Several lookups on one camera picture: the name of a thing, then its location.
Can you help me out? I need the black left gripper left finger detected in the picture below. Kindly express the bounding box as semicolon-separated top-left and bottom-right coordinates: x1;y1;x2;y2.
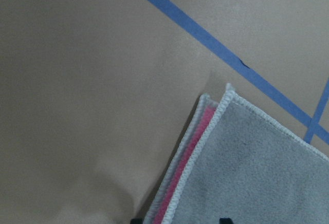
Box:
130;218;143;224

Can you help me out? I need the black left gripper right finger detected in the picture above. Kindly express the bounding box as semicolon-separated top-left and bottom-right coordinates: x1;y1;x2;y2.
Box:
219;218;233;224

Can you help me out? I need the pink and grey towel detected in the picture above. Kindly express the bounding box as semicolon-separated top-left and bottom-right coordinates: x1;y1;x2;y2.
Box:
144;85;328;223

